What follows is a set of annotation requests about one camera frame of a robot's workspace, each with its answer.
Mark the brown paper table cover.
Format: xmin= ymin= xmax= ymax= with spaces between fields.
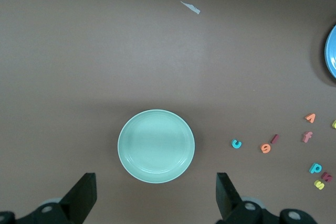
xmin=0 ymin=0 xmax=336 ymax=224

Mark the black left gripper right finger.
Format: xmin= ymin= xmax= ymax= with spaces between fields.
xmin=216 ymin=172 xmax=320 ymax=224

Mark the pale green plate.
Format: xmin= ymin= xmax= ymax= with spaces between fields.
xmin=117 ymin=109 xmax=196 ymax=184

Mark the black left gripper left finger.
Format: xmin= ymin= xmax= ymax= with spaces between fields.
xmin=0 ymin=173 xmax=97 ymax=224

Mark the blue plate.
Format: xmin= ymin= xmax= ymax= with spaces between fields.
xmin=324 ymin=23 xmax=336 ymax=79

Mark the white paper scrap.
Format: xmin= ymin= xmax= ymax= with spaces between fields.
xmin=180 ymin=1 xmax=201 ymax=15

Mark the teal foam letter p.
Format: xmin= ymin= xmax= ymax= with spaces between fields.
xmin=309 ymin=163 xmax=323 ymax=174

